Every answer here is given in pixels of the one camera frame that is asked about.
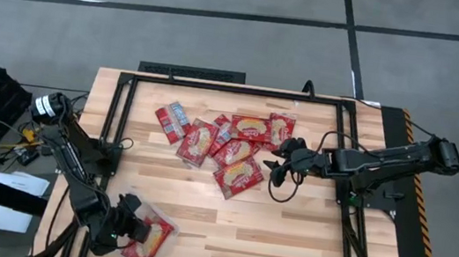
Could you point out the white paper sheet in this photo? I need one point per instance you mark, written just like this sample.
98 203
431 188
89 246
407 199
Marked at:
22 183
0 217

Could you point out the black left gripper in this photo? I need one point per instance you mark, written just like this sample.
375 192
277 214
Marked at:
123 225

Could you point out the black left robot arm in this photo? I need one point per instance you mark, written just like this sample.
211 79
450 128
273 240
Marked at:
74 161

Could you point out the black power adapter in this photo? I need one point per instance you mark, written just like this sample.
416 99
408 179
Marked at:
28 157

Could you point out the black bar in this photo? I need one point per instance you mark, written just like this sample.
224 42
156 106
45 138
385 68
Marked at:
2 198

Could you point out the black metal table frame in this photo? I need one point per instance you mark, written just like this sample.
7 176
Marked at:
239 90

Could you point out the black floor vent grille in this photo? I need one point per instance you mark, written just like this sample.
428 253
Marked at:
192 72

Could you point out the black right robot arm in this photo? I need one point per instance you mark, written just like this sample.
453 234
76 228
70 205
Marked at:
385 160

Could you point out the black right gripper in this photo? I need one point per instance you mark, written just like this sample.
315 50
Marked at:
309 161

